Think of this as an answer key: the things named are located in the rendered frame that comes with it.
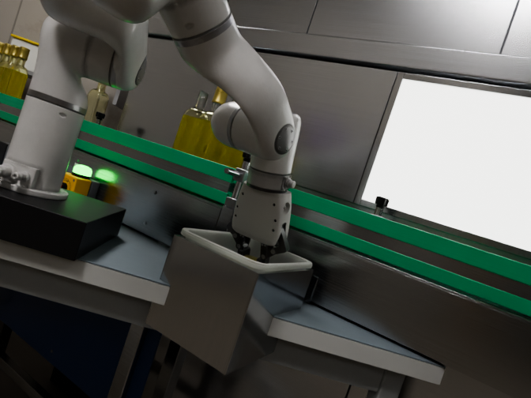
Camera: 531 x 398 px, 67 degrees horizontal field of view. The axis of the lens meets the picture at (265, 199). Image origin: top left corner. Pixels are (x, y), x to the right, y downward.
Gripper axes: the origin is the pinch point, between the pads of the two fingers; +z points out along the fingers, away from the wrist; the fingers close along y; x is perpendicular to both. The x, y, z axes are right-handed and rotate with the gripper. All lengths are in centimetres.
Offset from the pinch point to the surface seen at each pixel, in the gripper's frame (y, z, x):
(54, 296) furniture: 21.7, 8.0, 25.1
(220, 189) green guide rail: 15.5, -9.0, -7.3
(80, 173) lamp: 52, -4, 1
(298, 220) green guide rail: -0.4, -5.7, -15.8
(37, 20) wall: 357, -53, -154
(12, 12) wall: 375, -55, -142
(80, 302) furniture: 18.3, 8.5, 22.7
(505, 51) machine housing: -27, -50, -48
